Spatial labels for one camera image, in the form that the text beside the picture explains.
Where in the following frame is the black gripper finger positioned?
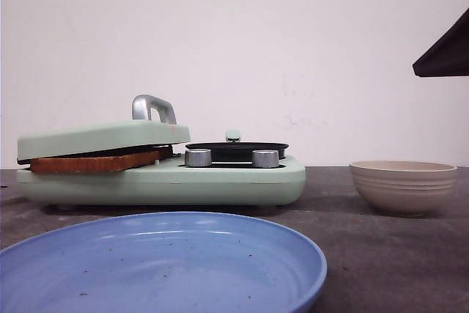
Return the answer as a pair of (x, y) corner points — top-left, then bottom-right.
(413, 10), (469, 77)

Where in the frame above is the beige ribbed bowl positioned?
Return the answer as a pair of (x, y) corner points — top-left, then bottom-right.
(350, 161), (457, 216)

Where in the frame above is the white bread slice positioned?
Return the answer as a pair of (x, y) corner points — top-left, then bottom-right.
(30, 150), (160, 173)
(155, 145), (173, 160)

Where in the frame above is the breakfast maker lid with plate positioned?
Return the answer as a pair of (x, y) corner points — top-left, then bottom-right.
(17, 95), (191, 165)

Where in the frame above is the mint green breakfast maker base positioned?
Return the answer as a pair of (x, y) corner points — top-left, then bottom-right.
(17, 155), (306, 206)

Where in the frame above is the right silver control knob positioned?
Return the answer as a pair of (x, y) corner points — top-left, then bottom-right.
(251, 150), (279, 169)

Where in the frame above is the silver control knob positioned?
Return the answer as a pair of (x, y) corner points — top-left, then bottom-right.
(185, 149), (212, 167)
(251, 150), (279, 169)

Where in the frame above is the black round frying pan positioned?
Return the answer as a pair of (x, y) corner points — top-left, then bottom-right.
(185, 141), (289, 162)

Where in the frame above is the left silver control knob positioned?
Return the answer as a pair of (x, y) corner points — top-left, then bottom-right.
(185, 149), (212, 167)

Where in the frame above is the blue round plate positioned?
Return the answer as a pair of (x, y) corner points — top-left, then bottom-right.
(1, 212), (328, 312)

